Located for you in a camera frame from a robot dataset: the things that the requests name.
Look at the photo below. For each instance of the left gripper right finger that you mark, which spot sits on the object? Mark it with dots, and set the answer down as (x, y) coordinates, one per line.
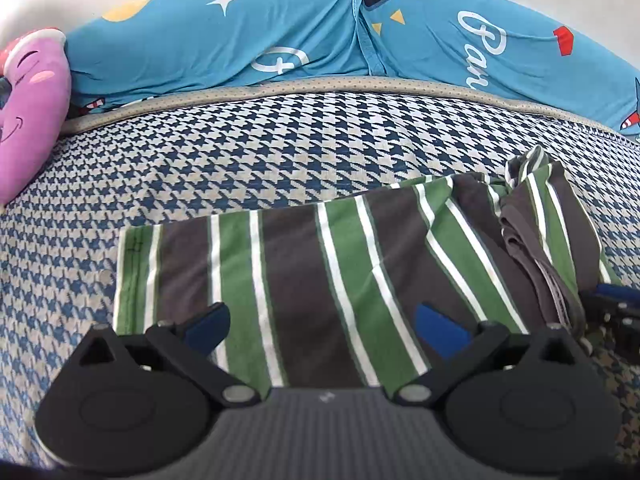
(463, 353)

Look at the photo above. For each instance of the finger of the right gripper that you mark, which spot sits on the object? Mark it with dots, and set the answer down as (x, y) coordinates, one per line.
(615, 289)

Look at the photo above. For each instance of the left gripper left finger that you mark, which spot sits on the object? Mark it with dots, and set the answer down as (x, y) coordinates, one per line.
(186, 348)

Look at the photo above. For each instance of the green grey striped t-shirt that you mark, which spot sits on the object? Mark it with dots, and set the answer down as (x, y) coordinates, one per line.
(325, 295)

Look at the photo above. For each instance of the houndstooth bed sheet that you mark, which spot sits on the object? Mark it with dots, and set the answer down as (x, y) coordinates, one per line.
(59, 237)

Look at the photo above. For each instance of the blue printed quilt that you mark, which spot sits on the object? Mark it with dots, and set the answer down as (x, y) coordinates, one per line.
(157, 47)

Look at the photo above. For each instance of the pink plush toy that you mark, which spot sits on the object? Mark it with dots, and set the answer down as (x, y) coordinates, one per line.
(37, 71)

